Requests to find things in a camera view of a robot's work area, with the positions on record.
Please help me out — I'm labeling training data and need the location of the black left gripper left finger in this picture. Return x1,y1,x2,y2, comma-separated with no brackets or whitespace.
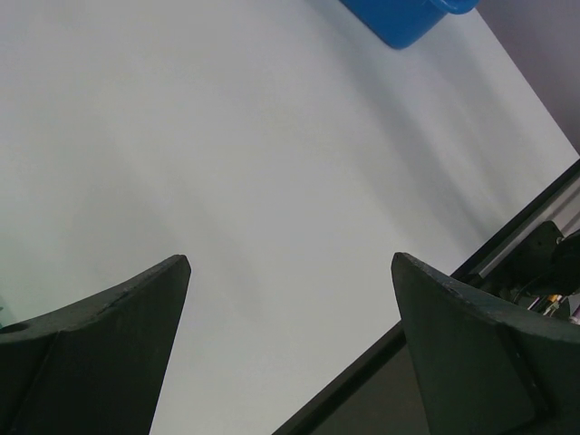
1,255,191,434

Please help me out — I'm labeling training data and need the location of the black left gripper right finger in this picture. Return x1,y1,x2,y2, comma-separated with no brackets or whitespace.
391,253,579,434

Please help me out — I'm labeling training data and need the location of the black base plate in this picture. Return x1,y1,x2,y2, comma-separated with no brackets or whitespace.
280,165,579,434

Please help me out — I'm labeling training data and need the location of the blue plastic bin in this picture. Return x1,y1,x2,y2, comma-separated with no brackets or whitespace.
342,0,479,50

